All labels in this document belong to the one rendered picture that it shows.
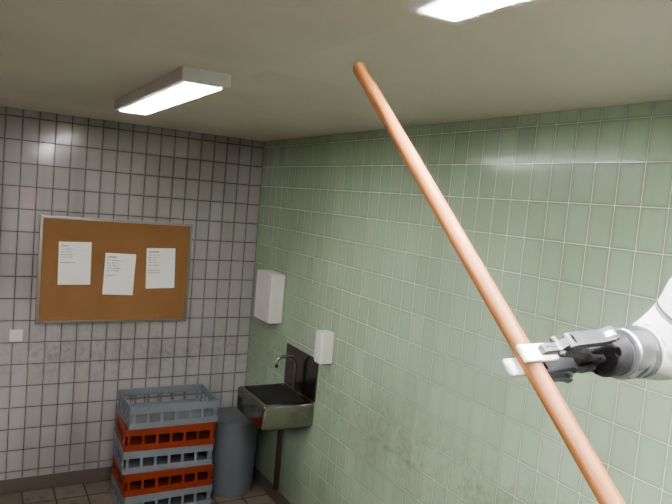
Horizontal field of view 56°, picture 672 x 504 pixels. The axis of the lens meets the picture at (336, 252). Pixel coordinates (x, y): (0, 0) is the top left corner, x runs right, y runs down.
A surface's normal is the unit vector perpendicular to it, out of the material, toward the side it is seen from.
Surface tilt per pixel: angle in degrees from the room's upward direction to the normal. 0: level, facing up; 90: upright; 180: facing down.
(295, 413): 90
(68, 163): 90
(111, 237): 90
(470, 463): 90
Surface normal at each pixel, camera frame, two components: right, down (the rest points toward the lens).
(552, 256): -0.87, -0.04
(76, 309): 0.49, 0.11
